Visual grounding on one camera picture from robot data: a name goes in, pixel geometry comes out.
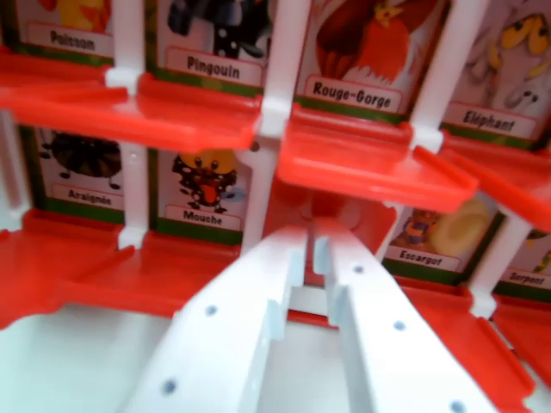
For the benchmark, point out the Mouche picture card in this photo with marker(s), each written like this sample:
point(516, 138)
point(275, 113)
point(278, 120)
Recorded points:
point(202, 215)

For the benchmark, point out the Rouge-Gorge picture card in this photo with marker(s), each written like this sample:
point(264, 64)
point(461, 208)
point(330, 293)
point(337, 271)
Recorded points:
point(353, 92)

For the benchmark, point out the Serpent picture card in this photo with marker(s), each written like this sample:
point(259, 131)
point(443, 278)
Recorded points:
point(527, 275)

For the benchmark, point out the Escargot picture card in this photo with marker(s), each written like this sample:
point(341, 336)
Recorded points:
point(419, 256)

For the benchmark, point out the Eléphant picture card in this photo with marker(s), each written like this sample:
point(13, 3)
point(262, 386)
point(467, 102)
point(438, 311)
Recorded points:
point(490, 122)

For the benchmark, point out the Araignée picture card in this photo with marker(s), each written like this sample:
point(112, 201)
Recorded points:
point(88, 195)

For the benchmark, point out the red and white game board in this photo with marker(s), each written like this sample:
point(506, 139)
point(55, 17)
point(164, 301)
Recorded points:
point(280, 51)

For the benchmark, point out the Pingouin picture card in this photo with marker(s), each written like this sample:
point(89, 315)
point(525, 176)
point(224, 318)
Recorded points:
point(213, 69)

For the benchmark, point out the Poisson picture card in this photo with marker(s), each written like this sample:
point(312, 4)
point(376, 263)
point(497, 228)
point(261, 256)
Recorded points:
point(71, 41)

